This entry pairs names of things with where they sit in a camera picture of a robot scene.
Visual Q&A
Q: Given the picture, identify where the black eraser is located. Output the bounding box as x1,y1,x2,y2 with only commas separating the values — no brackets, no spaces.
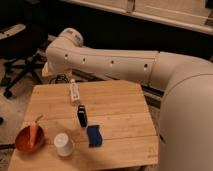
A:
77,105,87,127

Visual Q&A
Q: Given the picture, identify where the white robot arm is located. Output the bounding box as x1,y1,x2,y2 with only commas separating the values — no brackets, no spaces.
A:
46,28,213,171

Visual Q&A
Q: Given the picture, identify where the wooden table board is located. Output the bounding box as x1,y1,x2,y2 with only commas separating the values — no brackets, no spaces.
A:
8,80,158,171

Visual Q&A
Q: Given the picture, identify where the blue sponge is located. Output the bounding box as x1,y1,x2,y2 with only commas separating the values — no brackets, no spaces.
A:
87,125,103,147

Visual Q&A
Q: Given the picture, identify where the orange carrot toy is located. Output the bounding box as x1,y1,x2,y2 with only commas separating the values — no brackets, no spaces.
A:
29,115,43,148

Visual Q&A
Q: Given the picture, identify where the white cup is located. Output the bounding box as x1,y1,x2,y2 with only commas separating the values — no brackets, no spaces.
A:
54,133,74,157

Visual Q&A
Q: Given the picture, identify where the orange bowl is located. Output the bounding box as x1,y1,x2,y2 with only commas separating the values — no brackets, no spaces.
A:
15,125,45,153

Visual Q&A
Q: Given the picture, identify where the black office chair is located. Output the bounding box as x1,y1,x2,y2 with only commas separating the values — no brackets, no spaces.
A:
0,0,48,98

